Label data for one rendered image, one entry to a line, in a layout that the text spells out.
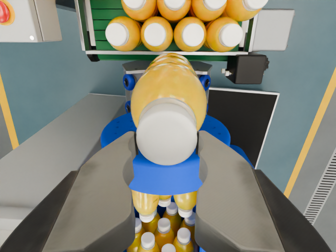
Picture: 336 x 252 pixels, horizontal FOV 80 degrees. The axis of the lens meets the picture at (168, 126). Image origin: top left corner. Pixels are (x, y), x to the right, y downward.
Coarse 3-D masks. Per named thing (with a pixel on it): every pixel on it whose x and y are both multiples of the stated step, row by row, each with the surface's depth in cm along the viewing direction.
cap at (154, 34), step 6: (150, 24) 36; (156, 24) 36; (144, 30) 37; (150, 30) 37; (156, 30) 37; (162, 30) 37; (144, 36) 37; (150, 36) 37; (156, 36) 37; (162, 36) 37; (150, 42) 38; (156, 42) 38
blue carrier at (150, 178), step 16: (112, 128) 45; (128, 128) 45; (208, 128) 45; (224, 128) 45; (144, 160) 34; (192, 160) 34; (144, 176) 34; (160, 176) 34; (176, 176) 34; (192, 176) 35; (144, 192) 36; (160, 192) 35; (176, 192) 35; (160, 208) 74
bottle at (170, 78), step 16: (160, 64) 18; (176, 64) 18; (144, 80) 16; (160, 80) 15; (176, 80) 15; (192, 80) 16; (144, 96) 15; (160, 96) 14; (176, 96) 14; (192, 96) 15; (144, 112) 14; (192, 112) 14
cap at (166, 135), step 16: (160, 112) 12; (176, 112) 12; (144, 128) 12; (160, 128) 12; (176, 128) 12; (192, 128) 12; (144, 144) 13; (160, 144) 13; (176, 144) 13; (192, 144) 13; (160, 160) 13; (176, 160) 13
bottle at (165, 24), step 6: (150, 18) 40; (156, 18) 40; (162, 18) 41; (144, 24) 40; (162, 24) 39; (168, 24) 41; (168, 30) 40; (168, 36) 41; (144, 42) 41; (162, 42) 40; (168, 42) 42; (150, 48) 42; (156, 48) 42; (162, 48) 42
